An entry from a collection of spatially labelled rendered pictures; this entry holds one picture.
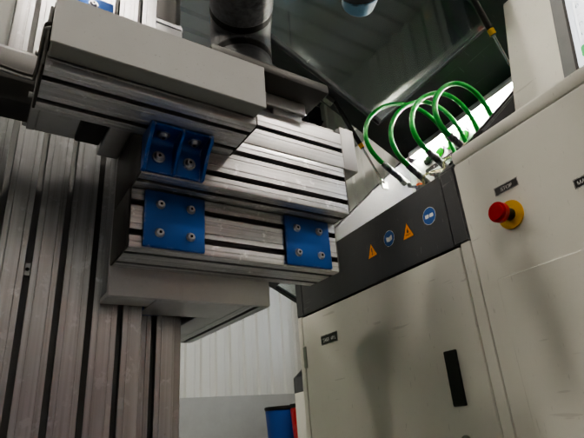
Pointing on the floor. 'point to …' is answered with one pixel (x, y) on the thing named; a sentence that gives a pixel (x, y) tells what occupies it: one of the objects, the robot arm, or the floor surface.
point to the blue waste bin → (279, 421)
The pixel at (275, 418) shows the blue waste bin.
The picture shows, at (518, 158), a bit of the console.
